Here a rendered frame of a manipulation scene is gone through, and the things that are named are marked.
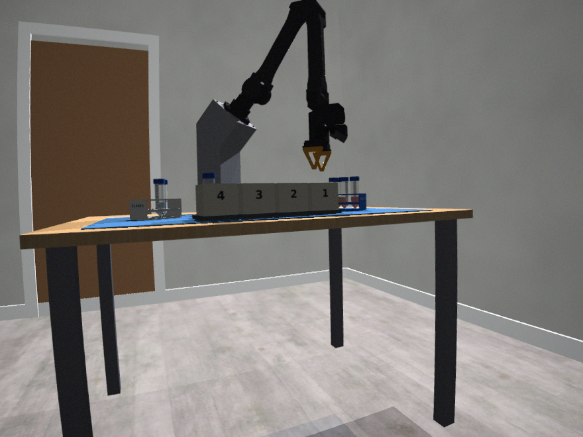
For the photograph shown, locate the blue tube rack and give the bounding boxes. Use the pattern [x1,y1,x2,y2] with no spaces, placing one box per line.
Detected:
[339,193,366,211]

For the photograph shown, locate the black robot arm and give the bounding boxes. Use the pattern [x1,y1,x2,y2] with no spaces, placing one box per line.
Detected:
[223,0,348,143]

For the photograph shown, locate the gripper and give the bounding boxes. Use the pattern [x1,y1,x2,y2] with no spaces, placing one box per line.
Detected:
[303,125,331,171]

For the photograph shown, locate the beige bucket adapter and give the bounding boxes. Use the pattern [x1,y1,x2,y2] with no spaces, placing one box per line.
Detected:
[238,183,275,215]
[308,183,339,211]
[274,183,309,213]
[195,183,239,217]

